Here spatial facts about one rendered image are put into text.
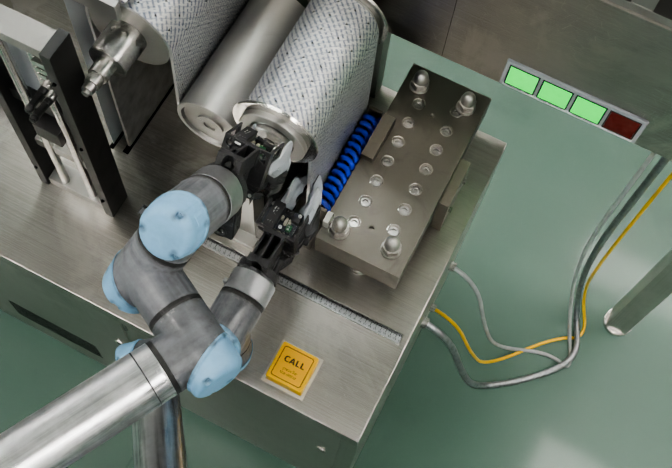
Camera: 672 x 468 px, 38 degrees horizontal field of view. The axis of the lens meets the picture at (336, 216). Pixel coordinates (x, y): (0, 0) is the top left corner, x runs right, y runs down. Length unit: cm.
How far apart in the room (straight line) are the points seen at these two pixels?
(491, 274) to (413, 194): 112
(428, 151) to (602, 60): 37
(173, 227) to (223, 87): 46
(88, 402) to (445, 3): 85
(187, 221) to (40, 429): 29
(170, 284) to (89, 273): 61
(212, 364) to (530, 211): 184
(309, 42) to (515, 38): 34
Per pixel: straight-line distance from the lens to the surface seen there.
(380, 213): 169
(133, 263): 123
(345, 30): 153
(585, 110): 168
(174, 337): 120
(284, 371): 170
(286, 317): 175
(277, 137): 146
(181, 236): 115
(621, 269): 291
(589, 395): 277
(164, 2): 146
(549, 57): 161
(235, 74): 158
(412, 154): 175
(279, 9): 164
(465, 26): 163
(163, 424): 146
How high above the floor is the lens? 257
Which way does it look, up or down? 66 degrees down
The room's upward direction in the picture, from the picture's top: 7 degrees clockwise
